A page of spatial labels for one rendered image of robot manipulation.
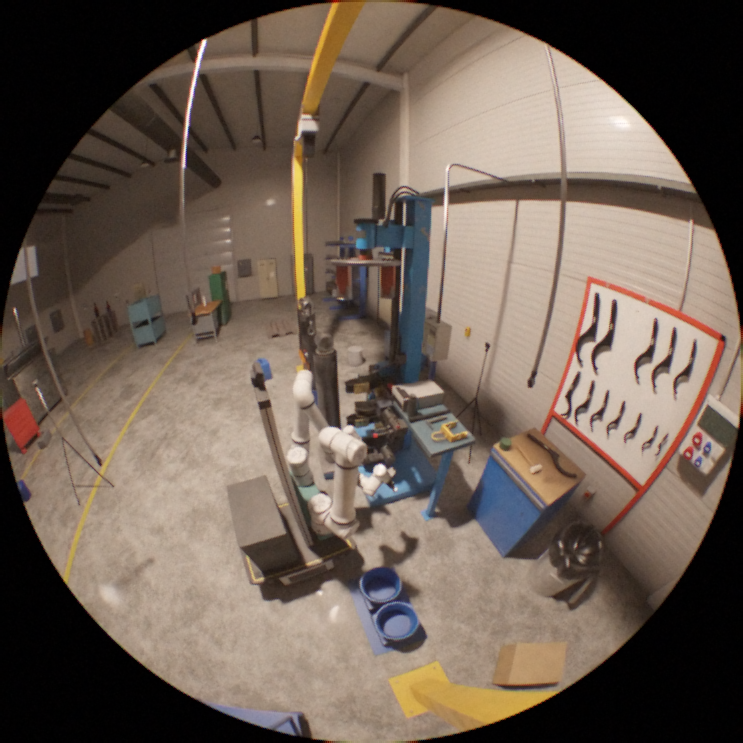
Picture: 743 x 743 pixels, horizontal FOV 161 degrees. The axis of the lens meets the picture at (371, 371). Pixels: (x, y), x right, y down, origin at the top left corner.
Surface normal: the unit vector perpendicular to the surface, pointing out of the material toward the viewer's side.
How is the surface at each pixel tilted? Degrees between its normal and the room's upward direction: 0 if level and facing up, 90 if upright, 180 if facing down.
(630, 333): 90
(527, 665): 0
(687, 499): 90
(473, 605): 0
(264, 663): 0
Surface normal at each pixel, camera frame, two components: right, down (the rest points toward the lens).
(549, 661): 0.01, -0.88
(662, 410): -0.95, 0.14
